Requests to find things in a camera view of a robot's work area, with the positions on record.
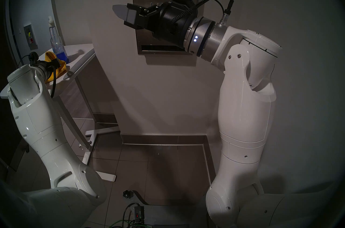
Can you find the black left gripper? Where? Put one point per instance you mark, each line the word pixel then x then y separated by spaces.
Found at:
pixel 48 66

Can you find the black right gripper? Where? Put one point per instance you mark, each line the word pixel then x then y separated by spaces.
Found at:
pixel 172 24

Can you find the yellow microfibre cloth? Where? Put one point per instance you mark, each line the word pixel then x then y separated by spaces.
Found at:
pixel 60 64

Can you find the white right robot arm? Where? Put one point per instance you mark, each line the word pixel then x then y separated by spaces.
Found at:
pixel 242 122

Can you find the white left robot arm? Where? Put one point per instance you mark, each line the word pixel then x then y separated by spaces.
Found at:
pixel 48 149

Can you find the clear spray bottle blue liquid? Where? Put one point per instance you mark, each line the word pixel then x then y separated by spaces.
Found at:
pixel 60 55

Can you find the black star knob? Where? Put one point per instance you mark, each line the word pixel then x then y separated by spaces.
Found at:
pixel 128 194

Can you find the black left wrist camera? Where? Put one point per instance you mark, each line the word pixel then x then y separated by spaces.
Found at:
pixel 33 56

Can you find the white table leg frame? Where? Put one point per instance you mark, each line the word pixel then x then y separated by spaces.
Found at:
pixel 89 149

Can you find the black box red switch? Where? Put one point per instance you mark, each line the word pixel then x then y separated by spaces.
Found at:
pixel 139 213

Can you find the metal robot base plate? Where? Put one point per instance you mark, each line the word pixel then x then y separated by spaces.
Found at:
pixel 172 216

